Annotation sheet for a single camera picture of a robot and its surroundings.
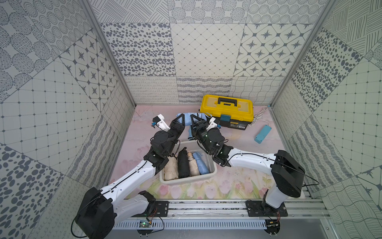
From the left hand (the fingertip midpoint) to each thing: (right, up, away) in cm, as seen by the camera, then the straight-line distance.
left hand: (183, 112), depth 70 cm
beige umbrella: (-7, -30, +8) cm, 32 cm away
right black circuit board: (+44, -56, +2) cm, 71 cm away
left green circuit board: (-19, -55, +2) cm, 58 cm away
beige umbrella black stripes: (+5, -30, +13) cm, 33 cm away
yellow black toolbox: (+31, +1, +25) cm, 40 cm away
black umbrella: (-1, -29, +12) cm, 31 cm away
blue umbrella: (+9, -30, +14) cm, 34 cm away
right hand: (+2, -3, +4) cm, 5 cm away
